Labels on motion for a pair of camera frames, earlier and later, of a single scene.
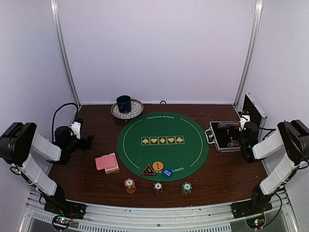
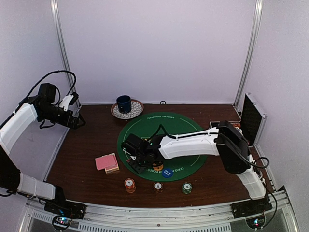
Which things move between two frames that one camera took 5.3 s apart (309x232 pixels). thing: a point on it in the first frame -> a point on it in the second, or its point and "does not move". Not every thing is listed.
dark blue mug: (124, 103) does not move
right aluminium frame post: (249, 55) does not move
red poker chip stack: (130, 184) does not move
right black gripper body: (242, 144) -> (142, 161)
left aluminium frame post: (56, 22) does not move
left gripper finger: (88, 144) -> (78, 122)
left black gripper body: (71, 146) -> (60, 119)
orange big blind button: (158, 166) does not move
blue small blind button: (167, 172) does not move
